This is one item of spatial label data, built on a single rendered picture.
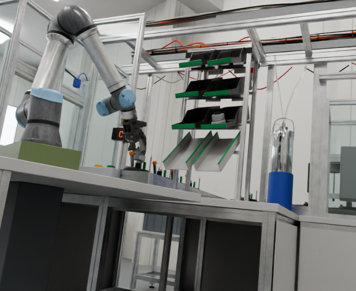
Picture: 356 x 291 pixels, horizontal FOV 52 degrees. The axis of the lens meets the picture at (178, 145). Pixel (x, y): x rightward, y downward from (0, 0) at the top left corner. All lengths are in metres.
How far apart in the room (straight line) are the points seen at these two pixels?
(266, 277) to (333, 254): 0.75
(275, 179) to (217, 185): 3.15
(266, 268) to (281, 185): 1.06
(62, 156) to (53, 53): 0.50
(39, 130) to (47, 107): 0.09
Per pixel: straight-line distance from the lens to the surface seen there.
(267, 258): 1.42
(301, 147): 4.86
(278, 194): 2.39
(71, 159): 1.37
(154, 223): 3.89
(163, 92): 6.54
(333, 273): 2.12
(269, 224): 1.41
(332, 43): 2.99
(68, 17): 1.64
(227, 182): 5.39
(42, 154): 1.33
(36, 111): 1.42
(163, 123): 6.39
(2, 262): 1.35
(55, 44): 1.68
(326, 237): 2.11
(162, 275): 3.08
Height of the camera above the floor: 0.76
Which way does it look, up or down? 11 degrees up
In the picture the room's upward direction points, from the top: 6 degrees clockwise
